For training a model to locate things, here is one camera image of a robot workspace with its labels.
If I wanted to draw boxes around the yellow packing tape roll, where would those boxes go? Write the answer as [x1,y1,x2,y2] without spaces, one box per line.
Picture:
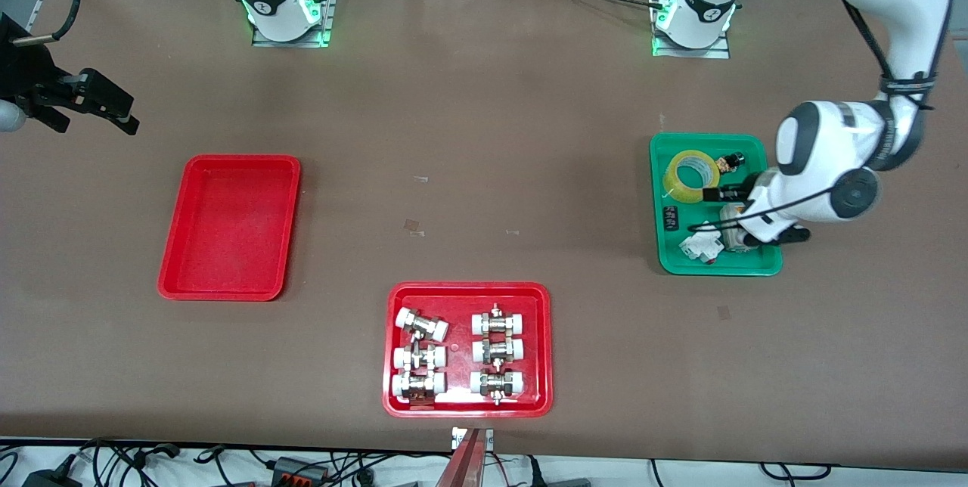
[663,149,721,205]

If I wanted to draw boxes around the green plastic tray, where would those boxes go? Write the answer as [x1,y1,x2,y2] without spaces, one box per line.
[649,132,783,277]

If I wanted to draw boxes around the empty red plastic tray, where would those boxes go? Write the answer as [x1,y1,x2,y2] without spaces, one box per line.
[157,154,302,302]

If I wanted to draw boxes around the red tray holding valves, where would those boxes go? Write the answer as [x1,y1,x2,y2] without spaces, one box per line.
[382,281,554,419]

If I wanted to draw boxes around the white circuit breaker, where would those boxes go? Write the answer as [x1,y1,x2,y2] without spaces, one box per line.
[678,221,724,266]

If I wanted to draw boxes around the tilted metal valve white caps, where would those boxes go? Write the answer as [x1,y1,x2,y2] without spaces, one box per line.
[395,307,449,343]

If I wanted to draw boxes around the small white label plate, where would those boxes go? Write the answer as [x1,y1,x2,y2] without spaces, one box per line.
[451,427,495,451]

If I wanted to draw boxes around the black power adapter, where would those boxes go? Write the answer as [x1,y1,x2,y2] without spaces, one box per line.
[23,464,82,487]

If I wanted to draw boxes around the grey device orange clips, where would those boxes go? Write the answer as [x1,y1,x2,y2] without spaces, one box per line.
[271,455,331,485]

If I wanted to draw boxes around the grey switch box red button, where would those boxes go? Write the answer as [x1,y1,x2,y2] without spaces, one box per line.
[718,203,761,252]

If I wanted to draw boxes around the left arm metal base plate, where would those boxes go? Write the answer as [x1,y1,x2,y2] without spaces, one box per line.
[652,18,731,59]

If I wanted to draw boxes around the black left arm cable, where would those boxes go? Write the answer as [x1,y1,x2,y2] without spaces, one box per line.
[687,0,942,234]

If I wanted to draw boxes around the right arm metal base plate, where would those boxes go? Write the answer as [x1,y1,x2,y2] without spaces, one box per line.
[252,0,335,48]

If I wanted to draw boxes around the aluminium profile post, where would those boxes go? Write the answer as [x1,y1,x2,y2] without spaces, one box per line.
[435,428,486,487]

